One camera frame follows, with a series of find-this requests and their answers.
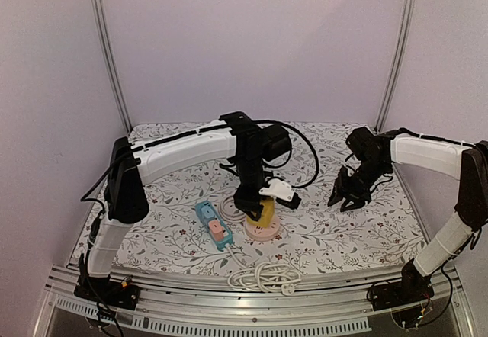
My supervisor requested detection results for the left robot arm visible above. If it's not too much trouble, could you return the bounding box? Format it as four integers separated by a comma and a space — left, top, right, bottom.
79, 111, 301, 302

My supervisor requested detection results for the blue plug adapter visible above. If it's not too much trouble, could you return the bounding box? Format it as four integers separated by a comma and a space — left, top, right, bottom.
201, 205, 216, 222

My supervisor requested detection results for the floral table mat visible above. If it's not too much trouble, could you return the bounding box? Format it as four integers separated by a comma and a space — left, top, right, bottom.
114, 123, 425, 277

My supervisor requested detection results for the teal power strip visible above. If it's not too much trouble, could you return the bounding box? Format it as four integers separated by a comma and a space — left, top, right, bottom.
195, 201, 233, 252

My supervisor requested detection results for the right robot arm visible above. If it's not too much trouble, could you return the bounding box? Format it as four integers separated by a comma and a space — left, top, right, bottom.
328, 127, 487, 303

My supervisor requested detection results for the yellow cube socket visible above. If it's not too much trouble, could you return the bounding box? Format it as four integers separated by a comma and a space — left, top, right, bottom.
245, 197, 275, 227

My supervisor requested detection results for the white power strip cable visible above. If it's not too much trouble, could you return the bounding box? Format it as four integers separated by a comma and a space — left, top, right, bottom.
224, 244, 303, 297

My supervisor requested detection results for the right aluminium frame post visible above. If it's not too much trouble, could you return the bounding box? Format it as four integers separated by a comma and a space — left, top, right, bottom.
374, 0, 416, 132

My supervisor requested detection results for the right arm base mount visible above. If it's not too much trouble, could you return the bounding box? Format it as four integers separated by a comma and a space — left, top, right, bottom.
366, 276, 434, 311

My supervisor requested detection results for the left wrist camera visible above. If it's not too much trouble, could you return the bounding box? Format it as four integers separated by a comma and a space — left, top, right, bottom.
259, 178, 301, 210

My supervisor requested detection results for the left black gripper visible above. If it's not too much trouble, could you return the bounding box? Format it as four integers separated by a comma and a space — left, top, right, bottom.
234, 156, 274, 221

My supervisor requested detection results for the left aluminium frame post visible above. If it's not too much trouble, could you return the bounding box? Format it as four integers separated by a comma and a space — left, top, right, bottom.
91, 0, 133, 133

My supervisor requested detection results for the pink plug adapter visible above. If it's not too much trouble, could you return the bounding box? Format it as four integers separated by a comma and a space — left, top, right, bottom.
208, 220, 226, 242

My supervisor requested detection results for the aluminium front rail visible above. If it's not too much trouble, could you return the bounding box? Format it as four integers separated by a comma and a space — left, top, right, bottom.
32, 264, 477, 337

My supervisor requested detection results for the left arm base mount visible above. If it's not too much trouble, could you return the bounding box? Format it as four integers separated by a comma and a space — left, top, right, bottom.
74, 277, 141, 310

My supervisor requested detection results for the aluminium frame post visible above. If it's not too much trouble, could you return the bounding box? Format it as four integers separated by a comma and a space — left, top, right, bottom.
374, 0, 416, 132
91, 0, 133, 133

